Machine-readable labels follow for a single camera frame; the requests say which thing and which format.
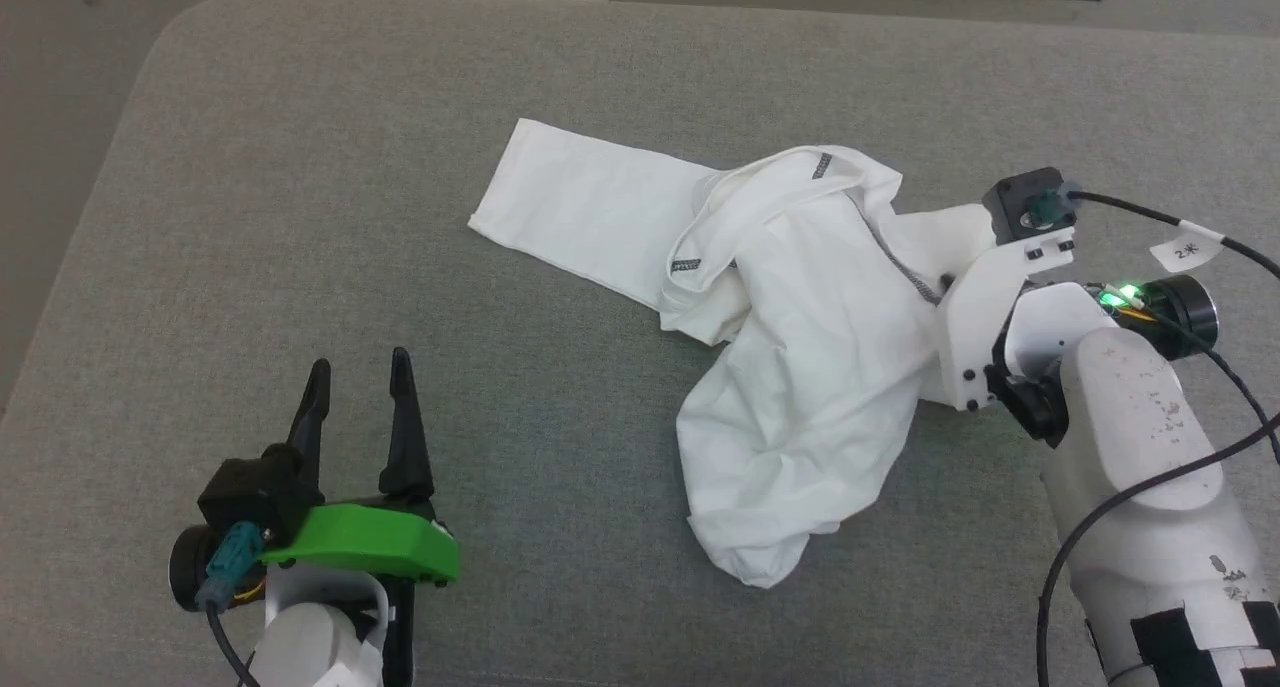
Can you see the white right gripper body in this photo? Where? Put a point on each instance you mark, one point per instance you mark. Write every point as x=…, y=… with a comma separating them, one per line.
x=975, y=312

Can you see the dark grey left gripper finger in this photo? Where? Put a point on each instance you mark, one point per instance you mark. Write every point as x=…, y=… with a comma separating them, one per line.
x=311, y=417
x=405, y=437

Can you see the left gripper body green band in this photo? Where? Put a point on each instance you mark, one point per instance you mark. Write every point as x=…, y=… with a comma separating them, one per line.
x=370, y=542

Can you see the white long sleeve garment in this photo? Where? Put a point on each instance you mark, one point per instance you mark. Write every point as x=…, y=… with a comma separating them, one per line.
x=810, y=367

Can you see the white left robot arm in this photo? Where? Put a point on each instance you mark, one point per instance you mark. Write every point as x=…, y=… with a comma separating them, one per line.
x=310, y=647

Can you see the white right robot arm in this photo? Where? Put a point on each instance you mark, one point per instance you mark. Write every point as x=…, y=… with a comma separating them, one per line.
x=1140, y=437

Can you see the grey fabric sofa cushion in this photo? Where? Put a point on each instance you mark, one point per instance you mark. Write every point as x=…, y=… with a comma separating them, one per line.
x=500, y=77

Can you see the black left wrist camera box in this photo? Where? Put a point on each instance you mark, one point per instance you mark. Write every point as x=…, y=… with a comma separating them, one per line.
x=250, y=492

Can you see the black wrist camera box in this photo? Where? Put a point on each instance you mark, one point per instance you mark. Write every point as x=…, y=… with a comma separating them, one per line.
x=1020, y=199
x=250, y=492

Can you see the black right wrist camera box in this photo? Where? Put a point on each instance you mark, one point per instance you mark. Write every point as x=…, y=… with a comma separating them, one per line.
x=1020, y=199

